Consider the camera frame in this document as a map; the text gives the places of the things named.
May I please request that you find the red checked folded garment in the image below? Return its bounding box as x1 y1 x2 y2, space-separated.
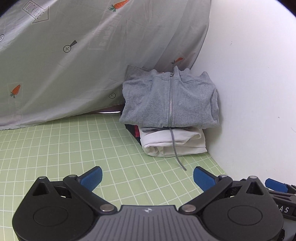
134 126 140 138

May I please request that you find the green grid mat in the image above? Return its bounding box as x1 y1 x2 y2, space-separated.
0 114 223 240

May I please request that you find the white printed carrot sheet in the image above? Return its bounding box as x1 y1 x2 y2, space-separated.
1 1 212 130

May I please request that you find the grey zip hoodie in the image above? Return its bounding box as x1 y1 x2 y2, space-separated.
119 65 220 171

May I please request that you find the white folded garment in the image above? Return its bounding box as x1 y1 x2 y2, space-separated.
139 126 207 157

